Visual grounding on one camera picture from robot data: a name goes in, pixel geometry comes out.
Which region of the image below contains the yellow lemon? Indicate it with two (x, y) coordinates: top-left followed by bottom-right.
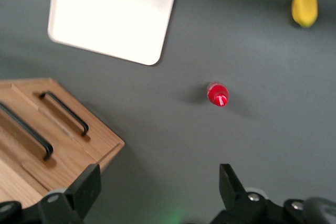
(291, 0), (319, 28)

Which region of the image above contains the wooden drawer cabinet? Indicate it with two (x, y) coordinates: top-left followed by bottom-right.
(0, 78), (125, 209)

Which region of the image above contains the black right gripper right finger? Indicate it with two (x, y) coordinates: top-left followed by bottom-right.
(209, 163), (289, 224)

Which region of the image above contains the red cola bottle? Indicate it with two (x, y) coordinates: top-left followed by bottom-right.
(206, 81), (229, 108)

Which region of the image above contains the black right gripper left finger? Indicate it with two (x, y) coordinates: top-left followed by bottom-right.
(38, 164), (102, 224)

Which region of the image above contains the cream rectangular tray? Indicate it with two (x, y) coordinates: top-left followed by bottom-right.
(47, 0), (178, 66)

